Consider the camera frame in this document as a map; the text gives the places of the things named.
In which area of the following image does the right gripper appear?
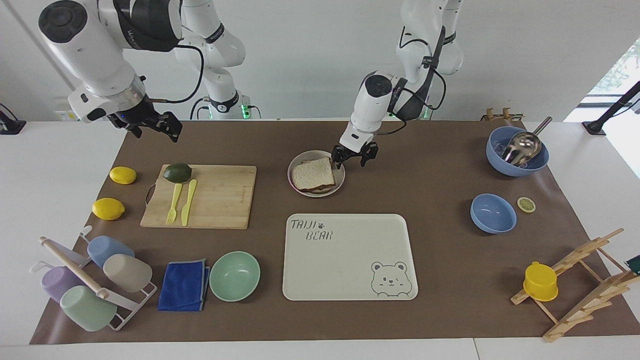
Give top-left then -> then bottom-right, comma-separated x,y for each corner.
108,98 -> 182,144

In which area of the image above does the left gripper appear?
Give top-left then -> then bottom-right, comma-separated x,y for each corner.
331,141 -> 380,170

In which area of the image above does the pink round plate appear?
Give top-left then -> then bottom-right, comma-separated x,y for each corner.
287,150 -> 346,198

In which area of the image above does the white bread slice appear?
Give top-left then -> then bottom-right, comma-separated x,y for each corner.
291,156 -> 336,191

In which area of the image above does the green avocado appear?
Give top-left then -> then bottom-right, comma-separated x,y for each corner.
163,163 -> 193,184

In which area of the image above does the yellow lemon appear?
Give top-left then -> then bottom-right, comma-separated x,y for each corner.
109,166 -> 137,185
92,198 -> 126,221

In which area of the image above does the yellow-green plastic fork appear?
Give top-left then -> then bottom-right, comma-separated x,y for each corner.
165,183 -> 183,225

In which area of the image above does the yellow-green plastic knife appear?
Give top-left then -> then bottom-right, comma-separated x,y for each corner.
181,179 -> 198,227

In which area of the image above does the bamboo cutting board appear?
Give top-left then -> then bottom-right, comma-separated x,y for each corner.
140,164 -> 257,230

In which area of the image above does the cream tray with bear print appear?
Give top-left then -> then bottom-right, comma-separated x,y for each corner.
282,213 -> 419,302

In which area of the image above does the blue cup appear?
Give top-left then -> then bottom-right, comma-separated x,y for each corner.
87,235 -> 136,268

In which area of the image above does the black stand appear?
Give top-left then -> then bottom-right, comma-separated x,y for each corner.
582,82 -> 640,136
0,102 -> 27,135

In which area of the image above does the small wooden rack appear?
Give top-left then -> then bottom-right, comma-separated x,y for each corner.
481,106 -> 526,123

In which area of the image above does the large blue bowl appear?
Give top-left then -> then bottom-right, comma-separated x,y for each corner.
486,126 -> 550,177

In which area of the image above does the beige cup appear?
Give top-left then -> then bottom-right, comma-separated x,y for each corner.
103,254 -> 153,293

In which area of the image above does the small blue bowl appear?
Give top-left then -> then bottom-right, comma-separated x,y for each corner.
470,193 -> 517,234

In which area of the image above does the blue folded cloth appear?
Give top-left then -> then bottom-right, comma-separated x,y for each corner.
158,258 -> 212,312

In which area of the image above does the metal ladle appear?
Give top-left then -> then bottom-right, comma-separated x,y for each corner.
501,116 -> 554,167

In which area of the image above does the green bowl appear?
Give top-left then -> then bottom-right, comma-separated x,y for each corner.
209,251 -> 261,303

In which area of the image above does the purple cup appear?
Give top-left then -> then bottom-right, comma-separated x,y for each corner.
41,266 -> 86,303

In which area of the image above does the green cup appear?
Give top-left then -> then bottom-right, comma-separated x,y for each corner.
60,285 -> 118,332

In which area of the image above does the yellow cup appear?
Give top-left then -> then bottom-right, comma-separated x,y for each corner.
523,261 -> 559,302

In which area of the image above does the wooden dish rack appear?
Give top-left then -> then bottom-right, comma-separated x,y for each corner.
510,228 -> 640,344

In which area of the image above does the black cable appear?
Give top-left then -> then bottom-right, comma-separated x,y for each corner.
375,67 -> 447,137
147,44 -> 206,105

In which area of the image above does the white wire cup rack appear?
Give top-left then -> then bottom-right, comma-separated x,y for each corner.
29,225 -> 158,332

